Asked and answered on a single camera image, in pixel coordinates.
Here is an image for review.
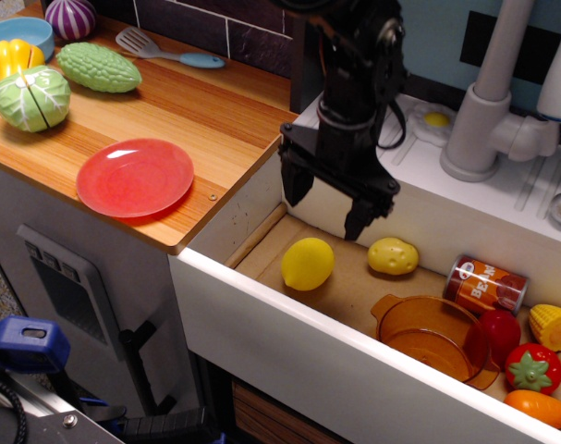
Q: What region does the green toy cabbage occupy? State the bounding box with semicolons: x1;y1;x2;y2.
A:
0;66;71;132

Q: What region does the yellow toy lemon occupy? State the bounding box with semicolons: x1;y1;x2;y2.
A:
281;238;335;291

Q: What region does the green toy bitter gourd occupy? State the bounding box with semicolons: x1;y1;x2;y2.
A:
56;42;142;93

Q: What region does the red plastic plate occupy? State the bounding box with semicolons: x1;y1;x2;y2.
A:
76;139;194;218

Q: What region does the red toy apple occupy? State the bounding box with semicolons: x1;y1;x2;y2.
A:
479;310;521;370

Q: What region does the grey oven door panel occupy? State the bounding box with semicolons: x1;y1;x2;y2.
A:
17;224;124;361

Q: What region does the black oven handle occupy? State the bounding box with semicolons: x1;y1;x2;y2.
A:
118;321;177;416

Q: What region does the yellow toy potato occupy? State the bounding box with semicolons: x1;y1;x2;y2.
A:
367;237;420;276

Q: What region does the yellow toy corn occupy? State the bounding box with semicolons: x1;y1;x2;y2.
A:
529;304;561;352

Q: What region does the blue plastic bowl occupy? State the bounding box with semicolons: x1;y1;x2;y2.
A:
0;17;55;62

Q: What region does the red toy tomato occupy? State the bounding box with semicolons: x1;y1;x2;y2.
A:
505;342;561;395

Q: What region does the orange toy carrot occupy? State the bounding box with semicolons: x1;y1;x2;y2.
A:
504;389;561;429

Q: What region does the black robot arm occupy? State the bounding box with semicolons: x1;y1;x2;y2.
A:
277;1;408;241

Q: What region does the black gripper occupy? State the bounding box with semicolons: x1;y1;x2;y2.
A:
279;101;400;241

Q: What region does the grey spatula blue handle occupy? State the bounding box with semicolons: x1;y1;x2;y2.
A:
116;27;226;69

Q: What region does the toy fried egg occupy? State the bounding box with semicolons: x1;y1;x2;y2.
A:
408;103;457;148

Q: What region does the purple striped toy onion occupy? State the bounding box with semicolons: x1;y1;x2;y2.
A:
44;0;97;41

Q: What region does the blue clamp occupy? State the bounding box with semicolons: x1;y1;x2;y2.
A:
0;315;71;374

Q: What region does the white sink unit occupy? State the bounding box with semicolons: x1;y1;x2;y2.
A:
169;135;561;443

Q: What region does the orange beans can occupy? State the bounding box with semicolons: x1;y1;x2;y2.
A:
443;254;530;315

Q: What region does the wooden countertop cabinet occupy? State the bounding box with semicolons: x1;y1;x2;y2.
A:
0;2;299;417

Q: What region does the orange transparent pot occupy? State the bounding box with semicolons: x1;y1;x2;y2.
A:
371;294;500;390

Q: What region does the grey toy faucet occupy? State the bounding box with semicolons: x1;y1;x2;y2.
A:
440;1;559;182

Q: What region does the yellow toy bell pepper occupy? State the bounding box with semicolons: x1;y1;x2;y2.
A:
0;39;45;80

